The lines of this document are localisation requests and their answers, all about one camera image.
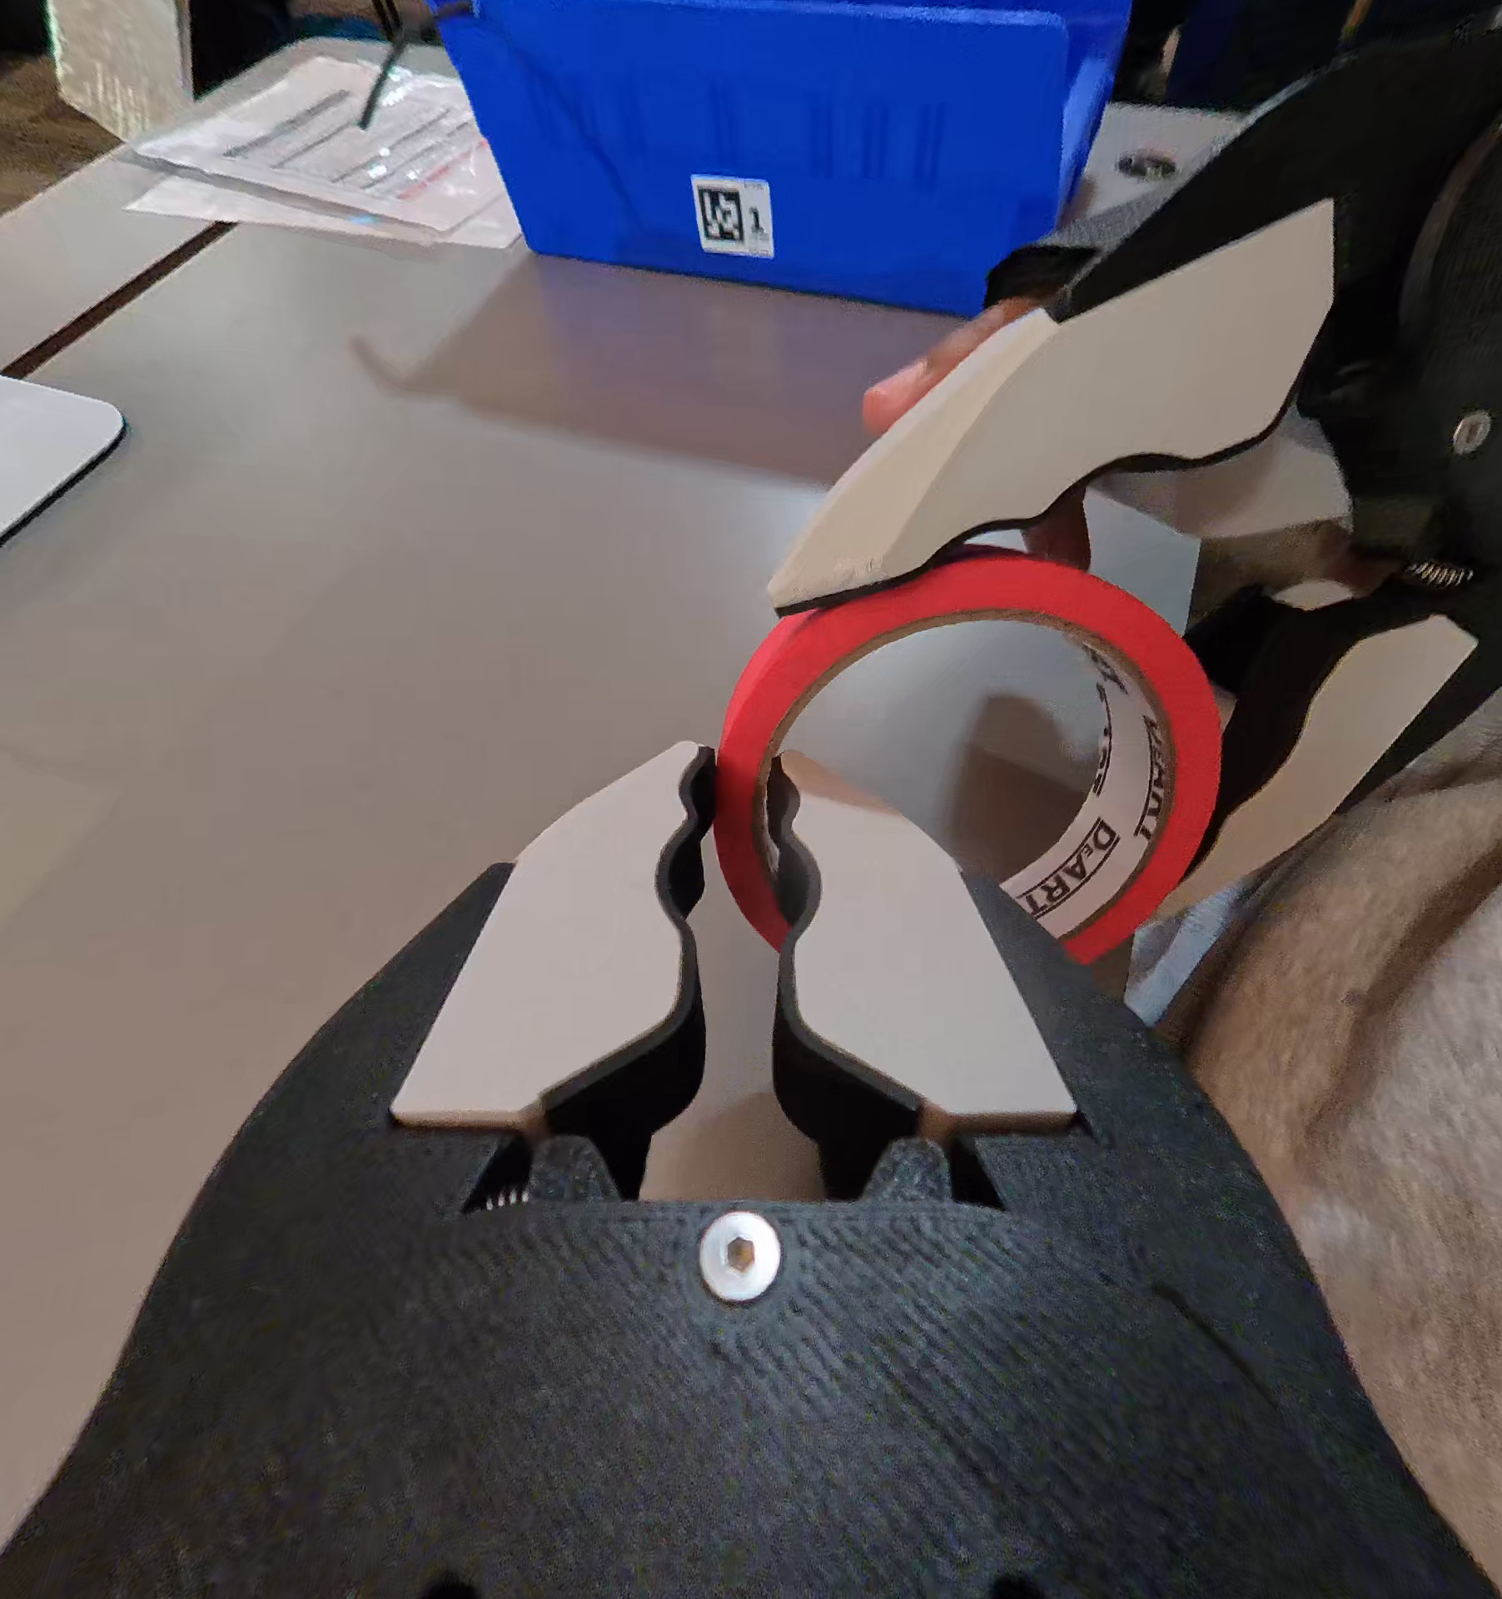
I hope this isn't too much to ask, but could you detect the blue plastic bin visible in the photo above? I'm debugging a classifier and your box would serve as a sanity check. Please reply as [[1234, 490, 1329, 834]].
[[433, 0, 1133, 321]]

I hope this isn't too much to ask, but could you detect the printed paper in plastic sleeve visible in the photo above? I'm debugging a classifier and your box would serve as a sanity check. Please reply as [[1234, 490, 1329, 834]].
[[121, 54, 516, 245]]

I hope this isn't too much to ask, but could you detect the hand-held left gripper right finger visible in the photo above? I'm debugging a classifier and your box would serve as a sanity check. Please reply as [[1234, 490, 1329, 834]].
[[762, 749, 1083, 1206]]

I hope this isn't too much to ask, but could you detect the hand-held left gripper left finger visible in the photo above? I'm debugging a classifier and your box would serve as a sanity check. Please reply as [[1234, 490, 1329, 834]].
[[390, 741, 717, 1206]]

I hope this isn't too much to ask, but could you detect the pale grey box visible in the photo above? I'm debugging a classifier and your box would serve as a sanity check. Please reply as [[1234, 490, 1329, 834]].
[[40, 0, 199, 111]]

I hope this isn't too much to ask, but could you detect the person's right hand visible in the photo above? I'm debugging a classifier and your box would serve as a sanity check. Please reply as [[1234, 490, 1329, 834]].
[[861, 298, 1091, 573]]

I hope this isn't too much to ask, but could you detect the black cable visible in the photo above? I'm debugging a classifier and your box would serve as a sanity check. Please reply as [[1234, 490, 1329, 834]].
[[361, 0, 469, 127]]

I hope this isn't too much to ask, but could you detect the white flat pad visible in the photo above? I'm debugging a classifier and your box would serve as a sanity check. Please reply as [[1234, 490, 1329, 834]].
[[0, 365, 121, 579]]

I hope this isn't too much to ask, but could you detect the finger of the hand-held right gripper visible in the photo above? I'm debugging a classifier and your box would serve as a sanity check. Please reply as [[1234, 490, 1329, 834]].
[[765, 200, 1355, 618], [1150, 573, 1484, 926]]

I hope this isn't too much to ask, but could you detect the red tape roll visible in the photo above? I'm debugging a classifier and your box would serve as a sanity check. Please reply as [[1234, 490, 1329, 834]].
[[717, 540, 1225, 964]]

